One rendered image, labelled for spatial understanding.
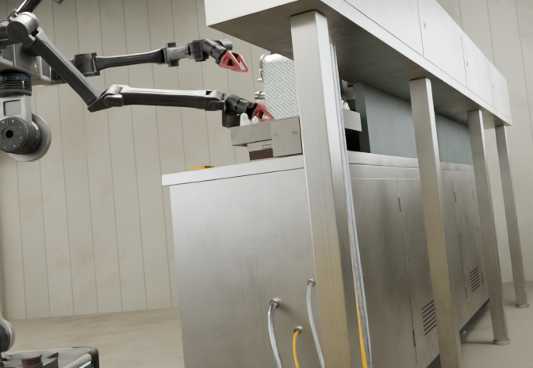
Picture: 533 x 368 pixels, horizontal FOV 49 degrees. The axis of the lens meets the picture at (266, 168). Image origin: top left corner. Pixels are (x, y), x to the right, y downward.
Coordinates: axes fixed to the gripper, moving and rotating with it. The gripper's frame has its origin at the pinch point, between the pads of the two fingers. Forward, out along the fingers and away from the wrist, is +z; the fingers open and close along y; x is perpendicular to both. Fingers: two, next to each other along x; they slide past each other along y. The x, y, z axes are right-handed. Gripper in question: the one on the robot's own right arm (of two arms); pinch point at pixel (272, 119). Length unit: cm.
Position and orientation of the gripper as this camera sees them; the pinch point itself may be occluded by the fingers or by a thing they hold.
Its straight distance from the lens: 212.4
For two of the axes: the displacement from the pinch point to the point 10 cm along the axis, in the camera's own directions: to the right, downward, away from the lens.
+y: -4.8, -0.2, -8.8
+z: 8.0, 3.9, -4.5
